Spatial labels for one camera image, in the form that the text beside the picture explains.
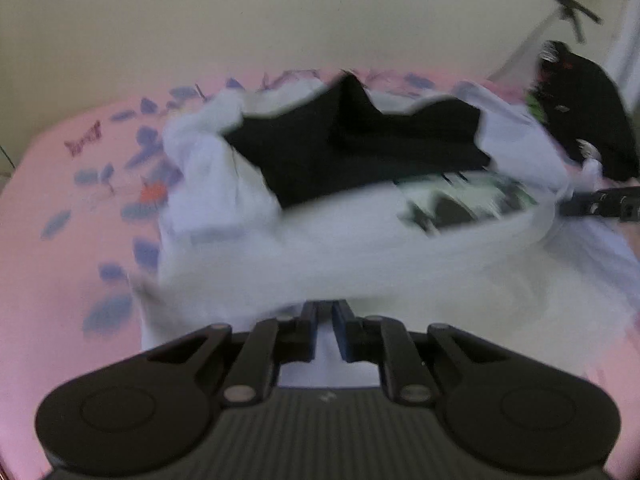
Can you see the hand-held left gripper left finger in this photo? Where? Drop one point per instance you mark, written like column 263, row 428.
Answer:
column 311, row 332

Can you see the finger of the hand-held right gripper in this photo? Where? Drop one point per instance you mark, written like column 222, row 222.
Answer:
column 592, row 203

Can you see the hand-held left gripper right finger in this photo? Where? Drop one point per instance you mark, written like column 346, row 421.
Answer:
column 343, row 332

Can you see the white printed shirt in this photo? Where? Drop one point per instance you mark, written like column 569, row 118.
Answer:
column 320, row 255

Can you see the black garment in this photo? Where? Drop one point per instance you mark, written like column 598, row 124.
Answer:
column 360, row 145

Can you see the folded black clothes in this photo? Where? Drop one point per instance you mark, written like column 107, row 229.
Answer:
column 585, row 105

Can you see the black tape cross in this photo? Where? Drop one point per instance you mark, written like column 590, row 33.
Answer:
column 570, row 2

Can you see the pink printed bedsheet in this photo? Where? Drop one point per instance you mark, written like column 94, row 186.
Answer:
column 60, row 260

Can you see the white window frame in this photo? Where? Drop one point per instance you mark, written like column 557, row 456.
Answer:
column 622, row 50

